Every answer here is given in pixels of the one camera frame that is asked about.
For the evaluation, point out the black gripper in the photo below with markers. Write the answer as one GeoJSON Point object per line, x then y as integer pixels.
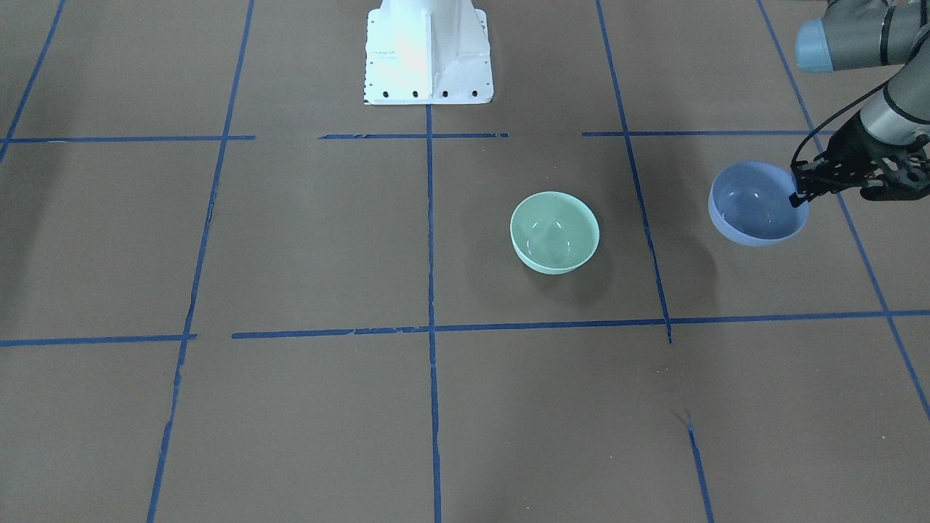
{"type": "Point", "coordinates": [847, 149]}

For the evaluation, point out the blue bowl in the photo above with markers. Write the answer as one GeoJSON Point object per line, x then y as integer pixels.
{"type": "Point", "coordinates": [749, 204]}

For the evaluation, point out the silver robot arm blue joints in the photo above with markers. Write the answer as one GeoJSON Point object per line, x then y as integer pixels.
{"type": "Point", "coordinates": [867, 34]}

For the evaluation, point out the green bowl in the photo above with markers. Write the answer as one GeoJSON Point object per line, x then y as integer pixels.
{"type": "Point", "coordinates": [553, 233]}

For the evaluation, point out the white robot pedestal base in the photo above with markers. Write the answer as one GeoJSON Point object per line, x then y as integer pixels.
{"type": "Point", "coordinates": [427, 52]}

